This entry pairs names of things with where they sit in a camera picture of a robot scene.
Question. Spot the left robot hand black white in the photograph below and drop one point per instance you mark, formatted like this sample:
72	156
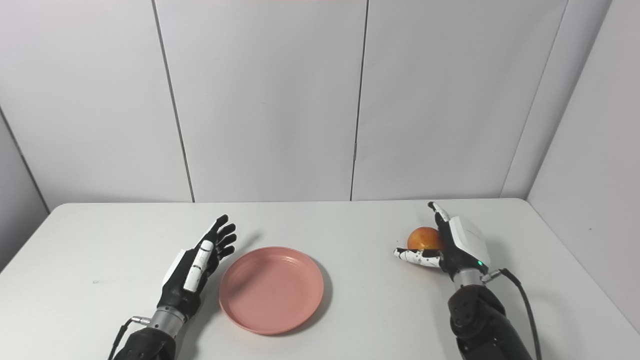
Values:
197	272

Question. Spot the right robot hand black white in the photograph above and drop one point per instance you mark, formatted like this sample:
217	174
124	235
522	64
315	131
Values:
460	245

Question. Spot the red yellow pomegranate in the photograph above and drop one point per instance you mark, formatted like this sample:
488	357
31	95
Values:
424	239

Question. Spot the pink round plate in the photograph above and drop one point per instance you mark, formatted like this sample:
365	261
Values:
271	289

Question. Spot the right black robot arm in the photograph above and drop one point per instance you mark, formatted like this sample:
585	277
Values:
480	320

